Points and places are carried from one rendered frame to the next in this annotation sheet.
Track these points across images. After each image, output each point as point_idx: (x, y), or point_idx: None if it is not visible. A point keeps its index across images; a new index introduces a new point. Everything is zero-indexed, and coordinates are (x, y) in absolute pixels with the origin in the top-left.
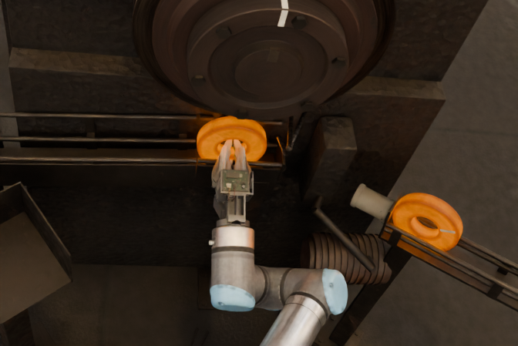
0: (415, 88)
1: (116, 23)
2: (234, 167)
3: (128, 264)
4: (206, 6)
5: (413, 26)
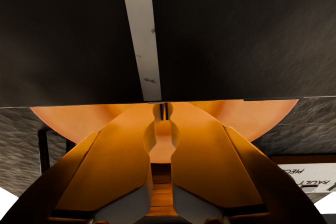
0: None
1: (320, 129)
2: (150, 199)
3: None
4: None
5: (6, 156)
